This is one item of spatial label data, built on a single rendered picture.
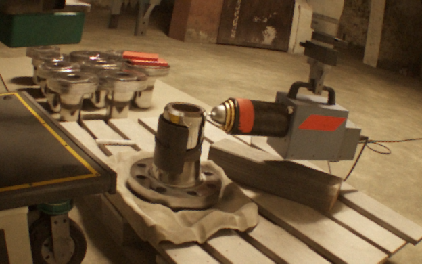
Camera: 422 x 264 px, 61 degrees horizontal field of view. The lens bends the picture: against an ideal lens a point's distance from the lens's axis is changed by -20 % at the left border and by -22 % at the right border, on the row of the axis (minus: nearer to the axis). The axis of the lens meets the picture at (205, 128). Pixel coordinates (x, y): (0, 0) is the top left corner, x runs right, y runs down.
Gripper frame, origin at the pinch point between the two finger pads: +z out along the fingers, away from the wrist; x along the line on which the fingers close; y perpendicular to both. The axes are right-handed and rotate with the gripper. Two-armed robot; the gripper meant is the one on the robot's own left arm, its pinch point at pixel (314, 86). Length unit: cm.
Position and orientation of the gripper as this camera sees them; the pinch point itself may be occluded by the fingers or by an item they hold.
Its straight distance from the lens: 130.9
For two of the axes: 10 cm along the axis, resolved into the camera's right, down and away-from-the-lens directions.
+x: 2.9, 3.4, -8.9
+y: -9.4, -0.6, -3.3
